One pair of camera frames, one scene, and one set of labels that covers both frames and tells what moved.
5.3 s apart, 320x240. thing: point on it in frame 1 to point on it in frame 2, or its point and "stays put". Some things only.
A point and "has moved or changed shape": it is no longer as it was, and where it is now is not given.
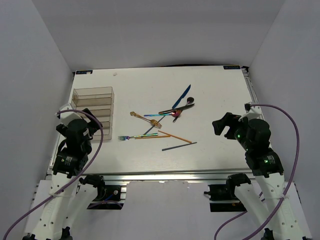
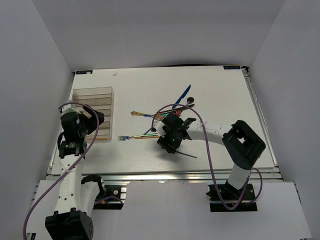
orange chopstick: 152,137 stays put
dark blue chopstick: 179,146 to 186,154
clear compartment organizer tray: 99,101 stays put
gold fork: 154,122 has moved or changed shape
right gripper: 228,119 to 165,143
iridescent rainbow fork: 126,138 stays put
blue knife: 183,95 stays put
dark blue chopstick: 151,128 stays put
